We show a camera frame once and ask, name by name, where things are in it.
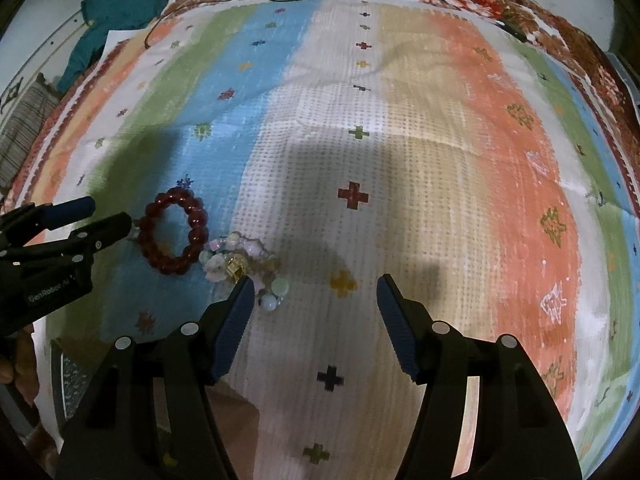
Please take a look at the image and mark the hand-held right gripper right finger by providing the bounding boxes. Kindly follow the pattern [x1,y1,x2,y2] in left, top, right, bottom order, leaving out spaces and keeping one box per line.
[376,273,584,480]

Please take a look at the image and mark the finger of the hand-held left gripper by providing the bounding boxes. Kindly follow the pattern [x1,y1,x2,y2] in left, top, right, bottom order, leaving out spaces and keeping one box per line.
[0,196,97,235]
[0,212,134,266]

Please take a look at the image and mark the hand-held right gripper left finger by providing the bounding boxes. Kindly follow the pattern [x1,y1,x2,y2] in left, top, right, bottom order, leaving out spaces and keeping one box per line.
[54,275,257,480]

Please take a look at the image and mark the pale bead bracelet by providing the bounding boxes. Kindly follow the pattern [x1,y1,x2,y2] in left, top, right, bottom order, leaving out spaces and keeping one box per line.
[198,232,291,314]

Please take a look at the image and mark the silver metal tin box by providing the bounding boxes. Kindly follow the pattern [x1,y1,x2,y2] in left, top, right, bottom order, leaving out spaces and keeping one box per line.
[50,337,110,437]

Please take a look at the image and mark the red bead bracelet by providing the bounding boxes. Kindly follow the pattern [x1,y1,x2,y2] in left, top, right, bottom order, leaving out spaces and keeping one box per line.
[135,186,210,276]

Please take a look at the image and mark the person's left hand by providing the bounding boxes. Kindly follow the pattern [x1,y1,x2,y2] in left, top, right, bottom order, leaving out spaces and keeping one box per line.
[0,324,40,407]

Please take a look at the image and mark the grey striped pillow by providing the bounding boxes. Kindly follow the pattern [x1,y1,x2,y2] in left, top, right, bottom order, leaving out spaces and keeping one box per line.
[0,74,62,192]

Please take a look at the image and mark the striped colourful mat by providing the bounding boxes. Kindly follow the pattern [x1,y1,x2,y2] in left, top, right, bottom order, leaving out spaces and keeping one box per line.
[15,0,640,480]

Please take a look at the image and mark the thin cable with black plug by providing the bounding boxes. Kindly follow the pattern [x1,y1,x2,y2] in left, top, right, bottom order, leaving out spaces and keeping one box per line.
[144,0,271,50]

